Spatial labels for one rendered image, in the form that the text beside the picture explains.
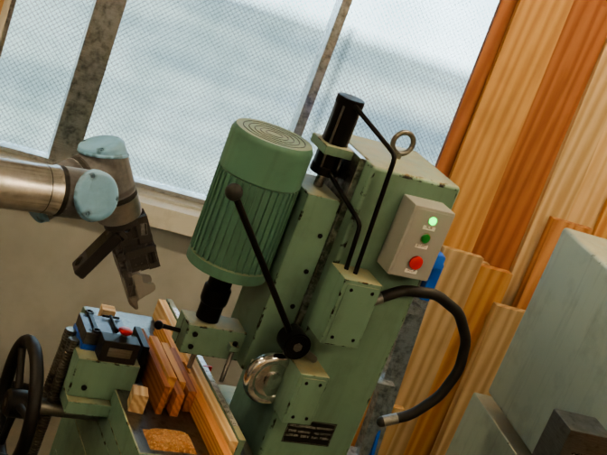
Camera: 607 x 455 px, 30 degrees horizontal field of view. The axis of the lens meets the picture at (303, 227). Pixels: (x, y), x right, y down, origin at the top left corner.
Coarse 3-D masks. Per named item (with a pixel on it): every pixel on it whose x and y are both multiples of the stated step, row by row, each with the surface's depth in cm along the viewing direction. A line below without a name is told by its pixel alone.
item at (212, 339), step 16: (192, 320) 240; (224, 320) 246; (176, 336) 243; (192, 336) 239; (208, 336) 240; (224, 336) 242; (240, 336) 243; (192, 352) 241; (208, 352) 242; (224, 352) 244
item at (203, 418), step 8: (160, 336) 262; (168, 336) 259; (168, 344) 257; (184, 360) 251; (192, 376) 245; (200, 392) 240; (200, 400) 237; (192, 408) 238; (200, 408) 234; (208, 408) 235; (192, 416) 237; (200, 416) 234; (208, 416) 232; (200, 424) 233; (208, 424) 229; (216, 424) 230; (200, 432) 232; (208, 432) 228; (216, 432) 227; (208, 440) 228; (216, 440) 224; (224, 440) 225; (208, 448) 227; (216, 448) 224; (224, 448) 222
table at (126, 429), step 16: (128, 320) 269; (144, 320) 272; (64, 400) 234; (80, 400) 234; (96, 400) 236; (112, 400) 236; (112, 416) 234; (128, 416) 228; (144, 416) 230; (160, 416) 233; (128, 432) 224; (192, 432) 231; (128, 448) 223; (144, 448) 219
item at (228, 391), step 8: (224, 392) 275; (232, 392) 276; (80, 424) 252; (88, 424) 248; (96, 424) 243; (80, 432) 251; (88, 432) 246; (96, 432) 242; (88, 440) 246; (96, 440) 241; (104, 440) 237; (88, 448) 244; (96, 448) 240; (104, 448) 235; (248, 448) 254
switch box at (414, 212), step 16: (400, 208) 233; (416, 208) 229; (432, 208) 230; (448, 208) 235; (400, 224) 232; (416, 224) 230; (448, 224) 233; (400, 240) 231; (416, 240) 232; (432, 240) 233; (384, 256) 235; (400, 256) 232; (432, 256) 235; (400, 272) 234
